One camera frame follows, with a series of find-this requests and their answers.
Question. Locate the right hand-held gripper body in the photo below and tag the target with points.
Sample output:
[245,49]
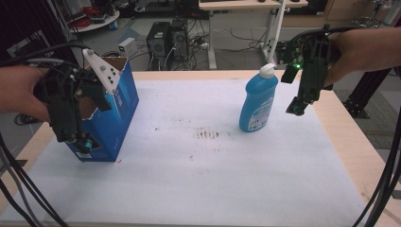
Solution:
[313,72]

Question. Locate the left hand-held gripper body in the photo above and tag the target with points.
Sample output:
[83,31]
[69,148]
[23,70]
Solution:
[63,107]

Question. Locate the blue cardboard box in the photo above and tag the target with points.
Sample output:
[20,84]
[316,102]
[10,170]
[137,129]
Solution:
[116,126]

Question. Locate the blue detergent bottle white cap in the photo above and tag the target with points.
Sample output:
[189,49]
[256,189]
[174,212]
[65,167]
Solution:
[257,104]

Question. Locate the person's left hand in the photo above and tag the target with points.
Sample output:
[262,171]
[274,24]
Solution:
[19,91]

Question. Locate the person's right hand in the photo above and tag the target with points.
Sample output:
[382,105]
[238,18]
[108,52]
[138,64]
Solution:
[356,50]

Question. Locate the black metal stand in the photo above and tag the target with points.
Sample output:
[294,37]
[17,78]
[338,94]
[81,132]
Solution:
[365,94]

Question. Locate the small white device box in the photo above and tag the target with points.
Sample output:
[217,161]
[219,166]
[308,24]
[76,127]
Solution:
[127,47]

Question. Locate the round white table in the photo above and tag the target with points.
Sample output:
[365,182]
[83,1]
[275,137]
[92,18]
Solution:
[101,22]

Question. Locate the black computer tower green label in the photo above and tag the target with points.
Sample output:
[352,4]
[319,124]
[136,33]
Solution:
[157,39]

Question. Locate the light wooden desk white legs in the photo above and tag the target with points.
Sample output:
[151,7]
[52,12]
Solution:
[246,3]

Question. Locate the white power strip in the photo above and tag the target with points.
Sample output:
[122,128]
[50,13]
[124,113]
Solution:
[204,45]

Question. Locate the white foam mat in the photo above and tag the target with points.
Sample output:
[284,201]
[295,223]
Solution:
[189,183]

